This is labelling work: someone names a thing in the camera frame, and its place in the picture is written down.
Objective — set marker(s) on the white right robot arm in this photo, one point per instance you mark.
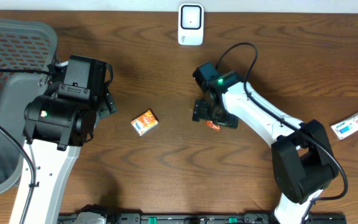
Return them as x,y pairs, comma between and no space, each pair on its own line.
302,158

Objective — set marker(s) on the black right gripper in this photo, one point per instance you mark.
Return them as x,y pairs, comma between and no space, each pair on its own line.
200,111

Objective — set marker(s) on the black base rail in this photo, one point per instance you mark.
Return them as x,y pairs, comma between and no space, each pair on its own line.
91,214

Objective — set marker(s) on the white barcode scanner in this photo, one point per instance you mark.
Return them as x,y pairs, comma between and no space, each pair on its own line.
190,24

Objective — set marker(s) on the grey plastic basket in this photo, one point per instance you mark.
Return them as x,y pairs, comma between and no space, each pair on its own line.
26,49

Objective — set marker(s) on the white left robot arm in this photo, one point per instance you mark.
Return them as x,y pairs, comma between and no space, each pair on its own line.
57,125

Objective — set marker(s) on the white Panadol box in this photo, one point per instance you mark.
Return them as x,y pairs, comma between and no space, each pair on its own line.
346,127

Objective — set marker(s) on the red Top chocolate bar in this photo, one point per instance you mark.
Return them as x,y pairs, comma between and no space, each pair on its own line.
213,126

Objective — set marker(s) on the orange small carton box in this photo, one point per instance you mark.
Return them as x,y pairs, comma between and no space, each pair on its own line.
145,122

